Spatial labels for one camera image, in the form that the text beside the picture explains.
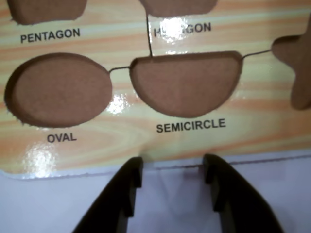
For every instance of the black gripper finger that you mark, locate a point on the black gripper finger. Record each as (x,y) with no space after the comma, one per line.
(238,206)
(109,206)

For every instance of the wooden shape puzzle board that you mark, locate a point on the wooden shape puzzle board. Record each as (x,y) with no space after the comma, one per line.
(97,43)

